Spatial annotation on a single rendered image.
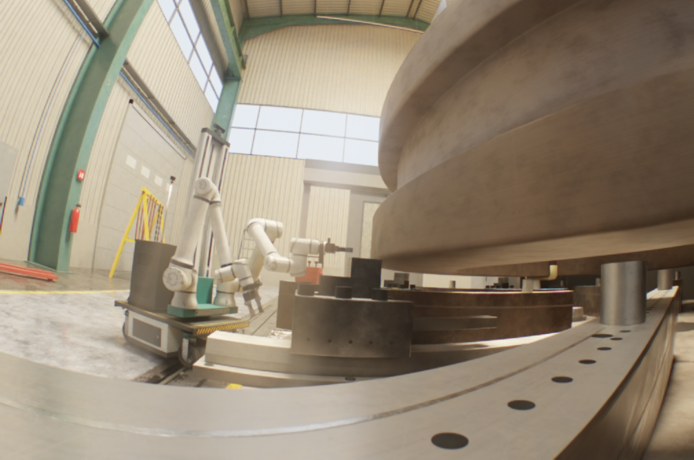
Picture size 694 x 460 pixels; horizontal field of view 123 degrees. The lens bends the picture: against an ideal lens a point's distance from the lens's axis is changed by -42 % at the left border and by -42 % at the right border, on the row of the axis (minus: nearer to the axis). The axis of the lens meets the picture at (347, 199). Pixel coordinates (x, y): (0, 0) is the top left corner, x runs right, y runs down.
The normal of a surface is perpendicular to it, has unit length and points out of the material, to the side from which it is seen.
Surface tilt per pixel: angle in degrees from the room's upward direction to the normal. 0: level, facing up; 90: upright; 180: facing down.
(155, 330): 90
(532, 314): 90
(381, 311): 90
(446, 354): 72
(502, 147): 90
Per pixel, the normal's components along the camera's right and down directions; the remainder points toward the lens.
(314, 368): 0.15, -0.22
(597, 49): -0.86, -0.18
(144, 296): -0.27, -0.25
